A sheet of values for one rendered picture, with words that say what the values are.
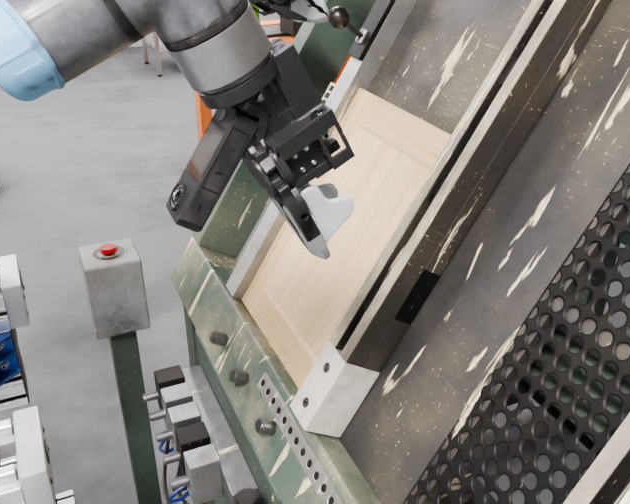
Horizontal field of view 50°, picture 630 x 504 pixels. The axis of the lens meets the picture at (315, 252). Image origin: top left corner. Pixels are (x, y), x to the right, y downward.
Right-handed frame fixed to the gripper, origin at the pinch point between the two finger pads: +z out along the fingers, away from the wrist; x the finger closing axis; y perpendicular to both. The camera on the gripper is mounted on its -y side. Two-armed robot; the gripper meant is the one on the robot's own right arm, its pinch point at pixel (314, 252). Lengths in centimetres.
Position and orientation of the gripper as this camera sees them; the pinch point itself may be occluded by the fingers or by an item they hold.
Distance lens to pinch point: 67.6
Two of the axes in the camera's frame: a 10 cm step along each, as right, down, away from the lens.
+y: 8.1, -5.8, 1.0
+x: -4.1, -4.3, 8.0
